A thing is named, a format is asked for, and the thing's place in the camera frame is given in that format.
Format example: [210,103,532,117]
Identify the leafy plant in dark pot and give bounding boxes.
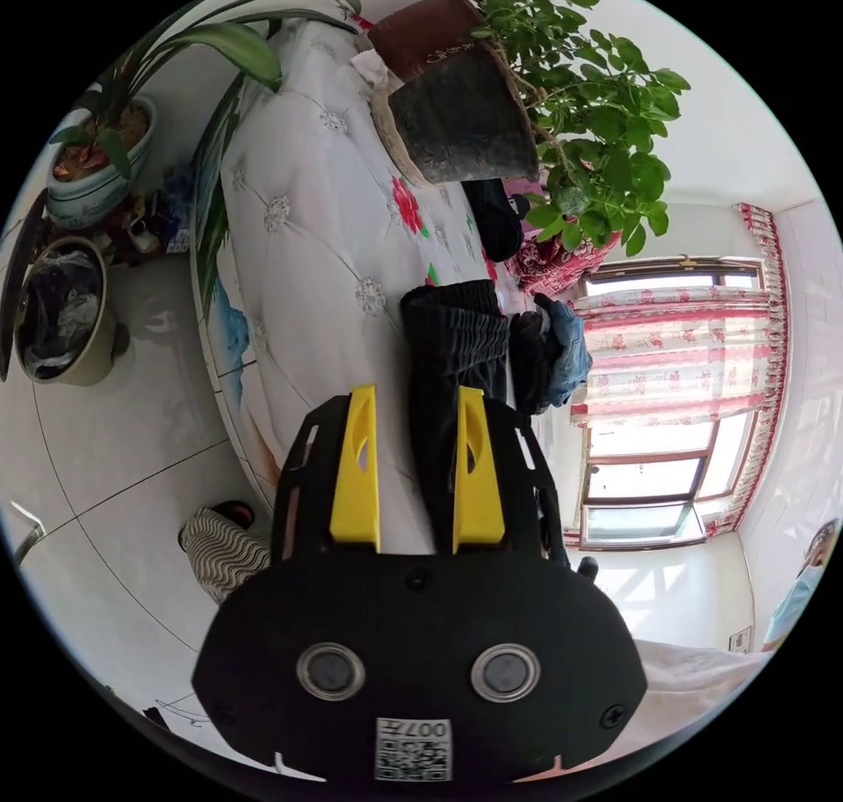
[367,0,693,257]

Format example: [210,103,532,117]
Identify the red flowered curtain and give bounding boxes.
[569,202,791,537]

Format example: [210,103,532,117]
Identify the bed with white flowered quilt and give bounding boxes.
[189,14,551,556]

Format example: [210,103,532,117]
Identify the long-leaved plant in white pot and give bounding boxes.
[44,0,364,302]

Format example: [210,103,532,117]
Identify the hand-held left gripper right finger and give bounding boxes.
[450,385,508,553]

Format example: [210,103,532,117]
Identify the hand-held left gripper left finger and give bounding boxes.
[328,383,383,553]

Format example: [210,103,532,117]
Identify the pile of clothes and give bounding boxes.
[460,176,623,298]
[510,291,594,415]

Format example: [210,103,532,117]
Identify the black long pants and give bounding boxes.
[400,279,513,553]

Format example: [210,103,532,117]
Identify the bin with black bag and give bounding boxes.
[12,235,130,387]

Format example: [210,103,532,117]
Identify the window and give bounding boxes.
[578,258,767,547]

